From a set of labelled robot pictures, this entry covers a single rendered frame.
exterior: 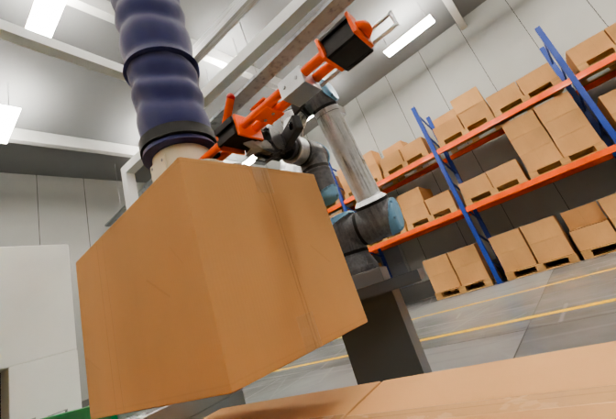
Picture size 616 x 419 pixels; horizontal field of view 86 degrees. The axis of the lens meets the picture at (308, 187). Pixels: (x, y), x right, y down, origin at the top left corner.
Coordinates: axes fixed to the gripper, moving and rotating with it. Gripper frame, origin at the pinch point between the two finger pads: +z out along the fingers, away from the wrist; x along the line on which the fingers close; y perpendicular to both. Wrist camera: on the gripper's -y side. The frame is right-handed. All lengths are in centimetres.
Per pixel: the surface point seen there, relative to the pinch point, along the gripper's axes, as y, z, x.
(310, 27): 96, -334, 337
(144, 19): 20, 8, 52
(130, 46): 26, 10, 45
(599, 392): -43, 1, -66
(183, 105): 17.8, 2.4, 18.9
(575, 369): -41, -8, -66
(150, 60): 21.4, 7.7, 36.0
